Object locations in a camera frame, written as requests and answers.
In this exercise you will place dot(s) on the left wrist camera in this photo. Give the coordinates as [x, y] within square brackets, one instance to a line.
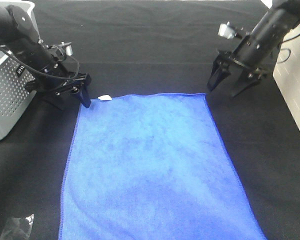
[65, 48]

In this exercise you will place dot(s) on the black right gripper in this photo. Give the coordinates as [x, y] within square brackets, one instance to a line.
[226, 59]

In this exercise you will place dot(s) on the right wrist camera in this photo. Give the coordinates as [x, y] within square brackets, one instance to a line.
[228, 31]

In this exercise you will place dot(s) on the blue microfibre towel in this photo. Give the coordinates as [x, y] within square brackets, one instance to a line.
[152, 167]

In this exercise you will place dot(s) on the white plastic basket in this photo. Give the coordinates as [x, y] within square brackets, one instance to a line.
[287, 76]

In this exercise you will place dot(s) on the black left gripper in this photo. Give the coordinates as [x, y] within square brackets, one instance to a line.
[53, 78]

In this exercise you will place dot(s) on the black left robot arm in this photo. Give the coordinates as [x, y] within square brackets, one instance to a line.
[20, 41]

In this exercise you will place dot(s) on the grey perforated plastic basket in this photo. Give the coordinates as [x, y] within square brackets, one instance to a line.
[14, 99]

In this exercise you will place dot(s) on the black table cloth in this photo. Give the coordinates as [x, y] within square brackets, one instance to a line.
[145, 48]

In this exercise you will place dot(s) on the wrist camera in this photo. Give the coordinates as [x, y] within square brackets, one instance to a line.
[65, 48]
[228, 31]

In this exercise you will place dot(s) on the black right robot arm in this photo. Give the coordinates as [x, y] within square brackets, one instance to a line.
[254, 46]

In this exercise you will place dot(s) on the clear tape strip left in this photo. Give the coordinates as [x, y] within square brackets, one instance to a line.
[17, 228]

